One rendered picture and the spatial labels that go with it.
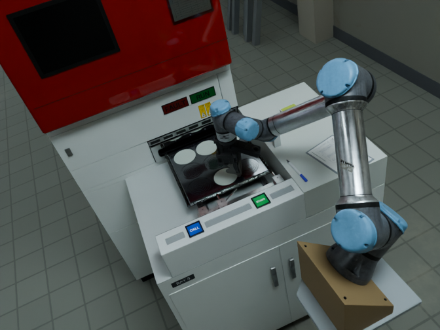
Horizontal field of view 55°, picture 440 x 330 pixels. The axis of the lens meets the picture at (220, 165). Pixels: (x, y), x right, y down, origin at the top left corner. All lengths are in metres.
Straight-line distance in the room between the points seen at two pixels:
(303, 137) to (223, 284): 0.68
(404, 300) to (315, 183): 0.47
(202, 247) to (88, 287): 1.40
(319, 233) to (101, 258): 1.59
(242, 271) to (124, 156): 0.74
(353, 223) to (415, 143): 2.10
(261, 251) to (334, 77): 0.76
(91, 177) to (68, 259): 1.11
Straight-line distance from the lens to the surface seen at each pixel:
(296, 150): 1.70
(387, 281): 1.51
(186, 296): 1.71
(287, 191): 1.56
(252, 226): 1.54
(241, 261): 1.66
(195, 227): 1.51
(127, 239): 2.31
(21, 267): 3.16
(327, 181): 1.57
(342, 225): 1.16
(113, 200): 2.09
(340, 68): 1.22
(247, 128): 1.41
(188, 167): 1.83
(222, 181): 1.72
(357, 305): 1.26
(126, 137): 1.89
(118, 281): 2.73
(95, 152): 1.91
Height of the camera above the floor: 2.10
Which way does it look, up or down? 42 degrees down
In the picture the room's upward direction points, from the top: 15 degrees counter-clockwise
